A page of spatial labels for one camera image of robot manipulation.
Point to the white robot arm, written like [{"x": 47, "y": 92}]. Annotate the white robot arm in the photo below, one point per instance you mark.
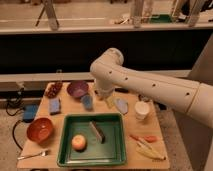
[{"x": 193, "y": 98}]

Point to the blue sponge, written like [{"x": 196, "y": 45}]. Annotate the blue sponge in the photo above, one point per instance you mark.
[{"x": 54, "y": 106}]

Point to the orange bowl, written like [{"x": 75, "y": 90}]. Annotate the orange bowl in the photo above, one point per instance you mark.
[{"x": 40, "y": 130}]

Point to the yellowish translucent gripper body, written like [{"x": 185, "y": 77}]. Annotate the yellowish translucent gripper body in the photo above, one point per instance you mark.
[{"x": 110, "y": 101}]

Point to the grey brush block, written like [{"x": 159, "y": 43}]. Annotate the grey brush block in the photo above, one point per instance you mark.
[{"x": 97, "y": 131}]

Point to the orange carrot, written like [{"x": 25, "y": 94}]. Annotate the orange carrot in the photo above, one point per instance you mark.
[{"x": 149, "y": 139}]

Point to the yellow red apple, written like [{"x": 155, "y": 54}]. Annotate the yellow red apple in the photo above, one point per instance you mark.
[{"x": 78, "y": 142}]

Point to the blue plastic cup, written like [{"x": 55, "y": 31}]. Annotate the blue plastic cup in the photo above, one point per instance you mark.
[{"x": 87, "y": 102}]

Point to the small dark round lid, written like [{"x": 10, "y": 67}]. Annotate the small dark round lid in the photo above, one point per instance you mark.
[{"x": 143, "y": 98}]

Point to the green object in background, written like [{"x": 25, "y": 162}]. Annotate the green object in background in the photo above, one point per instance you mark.
[{"x": 161, "y": 18}]

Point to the silver fork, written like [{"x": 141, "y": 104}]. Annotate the silver fork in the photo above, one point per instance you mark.
[{"x": 43, "y": 153}]

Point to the bunch of dark grapes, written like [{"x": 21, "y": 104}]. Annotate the bunch of dark grapes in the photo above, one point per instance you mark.
[{"x": 53, "y": 90}]

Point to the white cup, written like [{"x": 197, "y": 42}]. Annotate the white cup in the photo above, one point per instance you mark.
[{"x": 142, "y": 109}]

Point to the light blue cloth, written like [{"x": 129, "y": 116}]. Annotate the light blue cloth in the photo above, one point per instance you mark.
[{"x": 121, "y": 105}]

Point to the blue box on floor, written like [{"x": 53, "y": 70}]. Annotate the blue box on floor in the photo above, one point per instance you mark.
[{"x": 29, "y": 113}]

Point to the purple bowl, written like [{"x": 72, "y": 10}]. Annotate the purple bowl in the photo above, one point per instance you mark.
[{"x": 77, "y": 88}]

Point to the black handled knife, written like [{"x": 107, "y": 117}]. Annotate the black handled knife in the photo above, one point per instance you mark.
[{"x": 121, "y": 90}]

